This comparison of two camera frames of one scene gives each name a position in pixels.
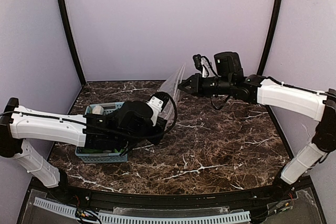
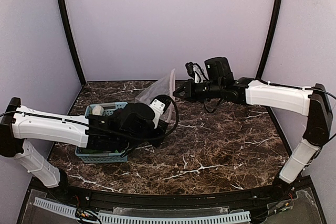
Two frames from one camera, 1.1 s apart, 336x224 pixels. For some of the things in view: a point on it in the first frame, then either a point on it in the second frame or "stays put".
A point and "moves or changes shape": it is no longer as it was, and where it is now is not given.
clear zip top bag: x=171 y=88 moves or changes shape
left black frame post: x=65 y=25 stays put
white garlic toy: x=97 y=109 stays put
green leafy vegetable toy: x=85 y=150 stays put
